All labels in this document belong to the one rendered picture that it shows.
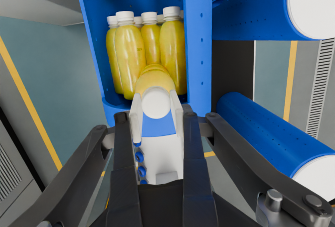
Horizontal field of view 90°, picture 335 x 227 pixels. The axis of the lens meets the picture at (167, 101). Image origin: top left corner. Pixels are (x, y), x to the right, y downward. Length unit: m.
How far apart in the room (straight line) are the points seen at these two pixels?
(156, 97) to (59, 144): 1.89
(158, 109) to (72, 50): 1.49
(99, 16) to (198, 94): 0.32
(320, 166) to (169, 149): 0.62
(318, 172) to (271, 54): 1.19
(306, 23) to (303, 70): 1.50
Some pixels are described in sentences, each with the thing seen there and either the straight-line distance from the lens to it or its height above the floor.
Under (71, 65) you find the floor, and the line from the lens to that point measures 1.70.
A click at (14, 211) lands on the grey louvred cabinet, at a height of 0.40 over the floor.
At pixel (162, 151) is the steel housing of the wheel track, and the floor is 0.93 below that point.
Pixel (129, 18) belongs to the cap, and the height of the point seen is 1.12.
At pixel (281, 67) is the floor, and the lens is 1.98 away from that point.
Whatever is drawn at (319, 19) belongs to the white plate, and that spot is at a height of 1.04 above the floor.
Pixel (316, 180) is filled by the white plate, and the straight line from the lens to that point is 1.00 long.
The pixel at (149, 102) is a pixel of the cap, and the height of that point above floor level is 1.33.
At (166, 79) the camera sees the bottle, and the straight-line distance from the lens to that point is 0.25.
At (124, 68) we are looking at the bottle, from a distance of 0.40.
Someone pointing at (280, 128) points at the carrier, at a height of 0.80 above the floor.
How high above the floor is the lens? 1.53
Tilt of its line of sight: 69 degrees down
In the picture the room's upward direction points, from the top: 166 degrees clockwise
